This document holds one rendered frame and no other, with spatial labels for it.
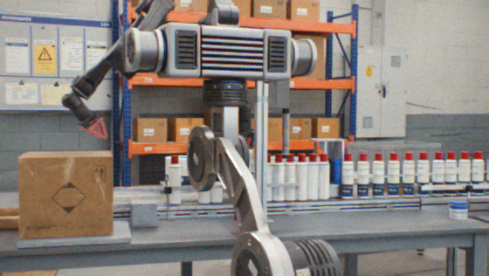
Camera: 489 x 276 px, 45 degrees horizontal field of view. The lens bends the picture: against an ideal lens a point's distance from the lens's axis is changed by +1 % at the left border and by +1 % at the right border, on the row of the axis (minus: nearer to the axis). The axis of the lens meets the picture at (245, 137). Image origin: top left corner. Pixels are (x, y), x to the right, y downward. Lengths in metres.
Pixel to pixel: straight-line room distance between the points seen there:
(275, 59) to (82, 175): 0.76
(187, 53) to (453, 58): 7.72
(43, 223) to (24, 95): 4.54
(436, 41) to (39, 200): 7.55
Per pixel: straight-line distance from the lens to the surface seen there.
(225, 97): 1.74
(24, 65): 6.57
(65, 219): 2.07
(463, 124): 9.35
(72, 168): 2.04
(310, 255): 1.38
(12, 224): 2.37
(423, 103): 8.83
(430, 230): 2.35
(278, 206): 2.53
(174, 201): 2.46
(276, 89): 2.36
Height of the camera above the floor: 1.29
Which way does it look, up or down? 3 degrees down
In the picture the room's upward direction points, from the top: straight up
